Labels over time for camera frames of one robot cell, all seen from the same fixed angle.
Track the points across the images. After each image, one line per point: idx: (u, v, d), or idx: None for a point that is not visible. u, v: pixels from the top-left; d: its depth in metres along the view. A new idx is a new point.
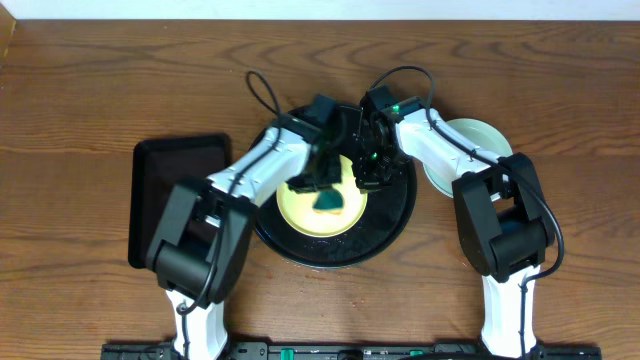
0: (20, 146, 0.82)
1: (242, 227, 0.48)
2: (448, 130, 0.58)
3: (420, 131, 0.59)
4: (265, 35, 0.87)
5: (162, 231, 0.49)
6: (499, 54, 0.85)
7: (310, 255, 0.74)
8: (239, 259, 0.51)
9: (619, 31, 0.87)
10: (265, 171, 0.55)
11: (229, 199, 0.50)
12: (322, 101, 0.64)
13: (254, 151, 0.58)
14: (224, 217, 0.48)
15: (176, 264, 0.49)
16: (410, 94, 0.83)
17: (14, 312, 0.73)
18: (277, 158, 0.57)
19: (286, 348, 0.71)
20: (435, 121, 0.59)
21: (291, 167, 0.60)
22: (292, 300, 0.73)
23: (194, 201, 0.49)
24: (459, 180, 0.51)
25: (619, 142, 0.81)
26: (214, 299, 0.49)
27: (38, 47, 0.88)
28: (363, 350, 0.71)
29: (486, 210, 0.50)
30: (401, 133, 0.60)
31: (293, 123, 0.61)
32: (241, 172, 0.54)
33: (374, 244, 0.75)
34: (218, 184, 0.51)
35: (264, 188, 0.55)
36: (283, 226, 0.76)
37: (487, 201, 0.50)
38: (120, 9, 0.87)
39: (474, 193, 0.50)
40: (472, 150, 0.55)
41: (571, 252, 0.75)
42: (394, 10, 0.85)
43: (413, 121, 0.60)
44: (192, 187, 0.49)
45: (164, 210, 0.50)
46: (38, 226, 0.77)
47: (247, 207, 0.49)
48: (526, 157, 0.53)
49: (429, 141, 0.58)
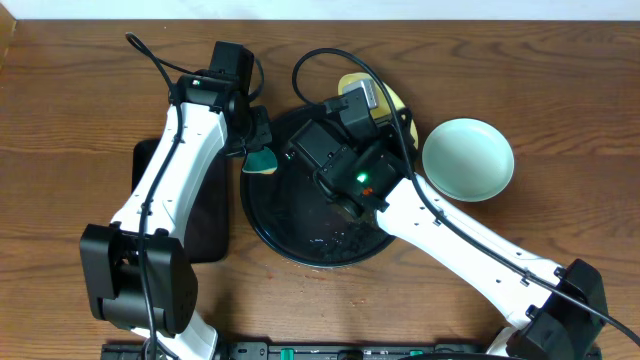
0: (21, 146, 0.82)
1: (166, 266, 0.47)
2: (459, 221, 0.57)
3: (429, 227, 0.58)
4: (266, 35, 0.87)
5: (93, 290, 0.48)
6: (499, 54, 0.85)
7: (309, 255, 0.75)
8: (183, 290, 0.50)
9: (620, 31, 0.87)
10: (176, 182, 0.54)
11: (144, 240, 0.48)
12: (225, 53, 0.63)
13: (159, 157, 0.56)
14: (146, 262, 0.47)
15: (124, 314, 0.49)
16: (411, 94, 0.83)
17: (14, 311, 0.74)
18: (185, 154, 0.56)
19: (286, 349, 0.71)
20: (441, 211, 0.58)
21: (212, 142, 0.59)
22: (292, 300, 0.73)
23: (108, 253, 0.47)
24: (534, 335, 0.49)
25: (620, 142, 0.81)
26: (176, 330, 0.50)
27: (39, 47, 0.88)
28: (363, 350, 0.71)
29: (563, 352, 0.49)
30: (388, 220, 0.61)
31: (195, 88, 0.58)
32: (149, 198, 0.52)
33: (373, 244, 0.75)
34: (128, 222, 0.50)
35: (183, 198, 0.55)
36: (282, 226, 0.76)
37: (566, 341, 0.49)
38: (119, 9, 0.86)
39: (553, 344, 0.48)
40: (525, 268, 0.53)
41: (571, 251, 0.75)
42: (393, 10, 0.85)
43: (408, 209, 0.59)
44: (103, 238, 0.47)
45: (86, 271, 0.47)
46: (39, 226, 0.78)
47: (164, 243, 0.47)
48: (580, 266, 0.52)
49: (447, 238, 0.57)
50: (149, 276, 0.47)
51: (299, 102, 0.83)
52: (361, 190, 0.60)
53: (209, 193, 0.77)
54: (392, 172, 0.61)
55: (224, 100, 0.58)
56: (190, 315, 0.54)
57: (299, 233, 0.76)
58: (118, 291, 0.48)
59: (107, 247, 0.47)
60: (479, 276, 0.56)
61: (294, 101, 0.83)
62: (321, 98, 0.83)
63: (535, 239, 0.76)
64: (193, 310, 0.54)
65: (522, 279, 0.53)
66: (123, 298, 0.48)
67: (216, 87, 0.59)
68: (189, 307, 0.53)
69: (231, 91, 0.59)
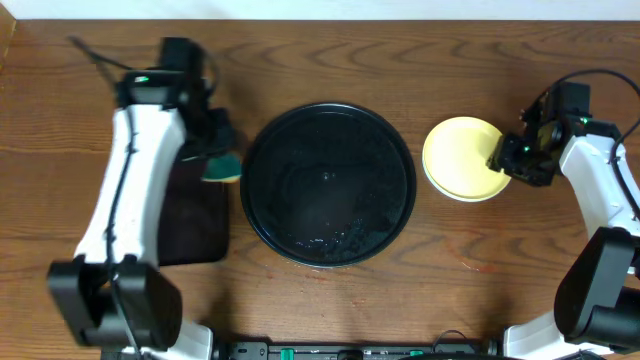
0: (20, 146, 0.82)
1: (140, 293, 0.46)
2: (626, 172, 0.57)
3: (597, 163, 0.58)
4: (265, 35, 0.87)
5: (73, 323, 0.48)
6: (499, 54, 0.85)
7: (309, 254, 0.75)
8: (164, 306, 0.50)
9: (620, 31, 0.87)
10: (132, 193, 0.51)
11: (113, 268, 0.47)
12: (174, 47, 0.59)
13: (115, 170, 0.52)
14: (119, 291, 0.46)
15: (110, 337, 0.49)
16: (411, 94, 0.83)
17: (13, 310, 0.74)
18: (140, 163, 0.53)
19: (286, 348, 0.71)
20: (618, 159, 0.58)
21: (169, 144, 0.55)
22: (292, 300, 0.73)
23: (77, 290, 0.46)
24: (607, 230, 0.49)
25: None
26: (166, 342, 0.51)
27: (39, 47, 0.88)
28: (363, 350, 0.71)
29: (611, 267, 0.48)
30: (573, 146, 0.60)
31: (141, 85, 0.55)
32: (110, 221, 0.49)
33: (373, 244, 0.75)
34: (92, 252, 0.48)
35: (147, 210, 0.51)
36: (283, 225, 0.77)
37: (621, 271, 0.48)
38: (119, 9, 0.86)
39: (613, 249, 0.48)
40: None
41: (571, 252, 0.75)
42: (394, 10, 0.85)
43: (592, 148, 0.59)
44: (69, 274, 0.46)
45: (59, 308, 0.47)
46: (38, 226, 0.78)
47: (134, 270, 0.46)
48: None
49: (601, 173, 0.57)
50: (126, 304, 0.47)
51: (300, 102, 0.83)
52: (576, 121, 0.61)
53: (208, 194, 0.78)
54: (607, 136, 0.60)
55: (174, 95, 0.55)
56: (178, 323, 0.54)
57: (298, 233, 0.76)
58: (100, 320, 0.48)
59: (77, 282, 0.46)
60: (600, 197, 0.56)
61: (295, 101, 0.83)
62: (321, 98, 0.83)
63: (535, 239, 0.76)
64: (180, 316, 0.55)
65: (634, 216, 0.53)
66: (106, 326, 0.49)
67: (164, 81, 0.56)
68: (175, 316, 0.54)
69: (180, 82, 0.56)
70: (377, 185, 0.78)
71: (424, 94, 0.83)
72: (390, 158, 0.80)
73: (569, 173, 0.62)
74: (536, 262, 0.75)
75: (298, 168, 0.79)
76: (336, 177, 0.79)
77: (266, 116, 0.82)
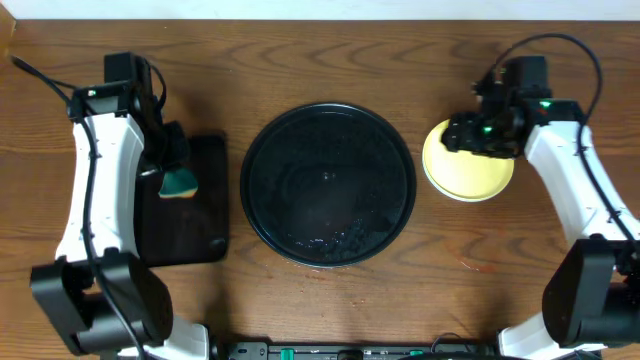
0: (20, 146, 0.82)
1: (125, 279, 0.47)
2: (596, 164, 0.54)
3: (566, 158, 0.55)
4: (265, 35, 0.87)
5: (64, 329, 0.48)
6: (499, 54, 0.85)
7: (309, 254, 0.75)
8: (153, 297, 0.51)
9: (621, 30, 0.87)
10: (103, 193, 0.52)
11: (95, 261, 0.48)
12: (115, 63, 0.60)
13: (83, 176, 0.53)
14: (105, 282, 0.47)
15: (103, 337, 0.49)
16: (411, 94, 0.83)
17: (14, 310, 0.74)
18: (105, 165, 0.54)
19: (286, 348, 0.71)
20: (585, 150, 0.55)
21: (130, 147, 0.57)
22: (292, 300, 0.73)
23: (62, 288, 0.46)
24: (586, 243, 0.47)
25: (620, 141, 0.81)
26: (161, 334, 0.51)
27: (38, 47, 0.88)
28: (363, 350, 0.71)
29: (596, 281, 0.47)
30: (539, 139, 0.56)
31: (94, 99, 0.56)
32: (86, 220, 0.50)
33: (372, 244, 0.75)
34: (74, 255, 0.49)
35: (121, 212, 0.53)
36: (282, 225, 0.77)
37: (604, 281, 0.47)
38: (118, 9, 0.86)
39: (595, 263, 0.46)
40: (618, 211, 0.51)
41: None
42: (394, 10, 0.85)
43: (557, 141, 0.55)
44: (53, 276, 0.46)
45: (48, 315, 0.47)
46: (38, 226, 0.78)
47: (117, 258, 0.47)
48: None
49: (571, 170, 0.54)
50: (114, 295, 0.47)
51: (299, 102, 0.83)
52: (536, 106, 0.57)
53: (207, 193, 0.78)
54: (571, 122, 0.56)
55: (127, 101, 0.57)
56: (170, 319, 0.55)
57: (299, 233, 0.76)
58: (90, 322, 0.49)
59: (61, 281, 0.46)
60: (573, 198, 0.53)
61: (294, 101, 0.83)
62: (321, 98, 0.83)
63: (534, 239, 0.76)
64: (171, 313, 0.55)
65: (608, 218, 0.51)
66: (97, 326, 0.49)
67: (113, 91, 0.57)
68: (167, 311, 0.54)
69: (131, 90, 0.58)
70: (377, 185, 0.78)
71: (423, 94, 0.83)
72: (390, 158, 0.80)
73: (540, 167, 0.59)
74: (535, 261, 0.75)
75: (298, 168, 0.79)
76: (336, 177, 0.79)
77: (266, 116, 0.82)
